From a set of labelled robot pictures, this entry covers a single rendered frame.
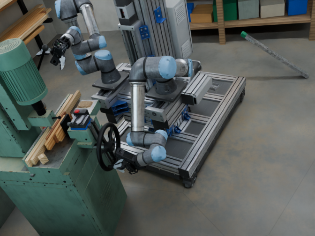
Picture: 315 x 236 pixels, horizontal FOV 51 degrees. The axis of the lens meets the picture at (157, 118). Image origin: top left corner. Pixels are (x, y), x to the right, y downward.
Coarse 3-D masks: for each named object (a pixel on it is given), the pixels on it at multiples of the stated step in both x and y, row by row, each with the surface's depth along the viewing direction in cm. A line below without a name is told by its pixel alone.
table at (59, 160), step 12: (84, 108) 214; (96, 108) 216; (60, 144) 191; (72, 144) 189; (84, 144) 191; (48, 156) 185; (60, 156) 183; (72, 156) 188; (36, 168) 180; (48, 168) 178; (60, 168) 177
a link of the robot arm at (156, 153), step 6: (156, 144) 170; (150, 150) 168; (156, 150) 165; (162, 150) 167; (144, 156) 169; (150, 156) 167; (156, 156) 165; (162, 156) 165; (144, 162) 170; (150, 162) 169
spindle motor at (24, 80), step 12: (0, 48) 160; (12, 48) 157; (24, 48) 162; (0, 60) 156; (12, 60) 157; (24, 60) 162; (0, 72) 162; (12, 72) 161; (24, 72) 164; (36, 72) 171; (12, 84) 165; (24, 84) 166; (36, 84) 170; (24, 96) 170; (36, 96) 172
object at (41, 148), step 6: (78, 90) 225; (78, 96) 224; (72, 102) 216; (66, 108) 211; (72, 108) 216; (60, 114) 207; (42, 144) 188; (36, 150) 185; (42, 150) 187; (36, 156) 182; (36, 162) 182
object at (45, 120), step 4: (32, 112) 191; (36, 112) 190; (48, 112) 188; (52, 112) 189; (28, 116) 189; (32, 116) 188; (36, 116) 187; (40, 116) 186; (44, 116) 186; (48, 116) 186; (52, 116) 189; (32, 120) 189; (36, 120) 188; (40, 120) 187; (44, 120) 186; (48, 120) 186; (52, 120) 189; (32, 124) 191; (36, 124) 190; (40, 124) 190; (44, 124) 189; (48, 124) 188; (52, 124) 189
